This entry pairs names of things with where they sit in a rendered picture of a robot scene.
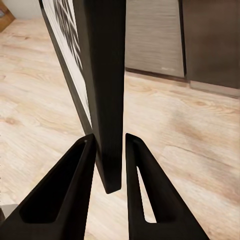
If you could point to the poster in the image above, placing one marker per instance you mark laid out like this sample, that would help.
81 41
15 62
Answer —
89 40

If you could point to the dishwasher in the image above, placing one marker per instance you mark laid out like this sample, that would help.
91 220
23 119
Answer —
155 38

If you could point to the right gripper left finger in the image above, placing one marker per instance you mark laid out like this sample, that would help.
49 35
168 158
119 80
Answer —
57 208

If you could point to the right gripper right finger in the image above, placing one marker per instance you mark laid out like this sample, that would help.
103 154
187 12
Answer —
174 219

